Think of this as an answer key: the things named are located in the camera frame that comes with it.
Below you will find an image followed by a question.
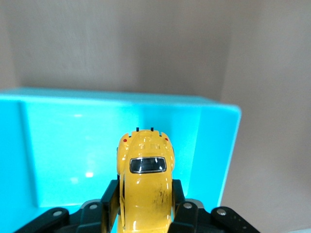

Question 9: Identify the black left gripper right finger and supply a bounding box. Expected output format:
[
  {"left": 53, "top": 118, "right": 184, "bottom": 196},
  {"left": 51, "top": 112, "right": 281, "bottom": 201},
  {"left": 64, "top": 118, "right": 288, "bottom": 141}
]
[{"left": 167, "top": 178, "right": 259, "bottom": 233}]

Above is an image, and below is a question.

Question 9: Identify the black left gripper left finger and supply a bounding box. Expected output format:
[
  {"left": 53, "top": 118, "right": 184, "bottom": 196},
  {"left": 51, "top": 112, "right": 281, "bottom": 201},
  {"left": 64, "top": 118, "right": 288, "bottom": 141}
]
[{"left": 14, "top": 179, "right": 121, "bottom": 233}]

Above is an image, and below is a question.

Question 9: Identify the yellow beetle toy car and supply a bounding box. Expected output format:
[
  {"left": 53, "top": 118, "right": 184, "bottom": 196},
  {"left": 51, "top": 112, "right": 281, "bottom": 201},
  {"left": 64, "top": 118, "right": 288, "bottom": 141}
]
[{"left": 116, "top": 126, "right": 176, "bottom": 233}]

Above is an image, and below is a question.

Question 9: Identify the teal plastic storage bin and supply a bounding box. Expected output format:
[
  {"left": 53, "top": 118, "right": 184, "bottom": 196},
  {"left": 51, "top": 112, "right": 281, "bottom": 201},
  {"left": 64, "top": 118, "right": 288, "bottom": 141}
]
[{"left": 0, "top": 86, "right": 243, "bottom": 230}]

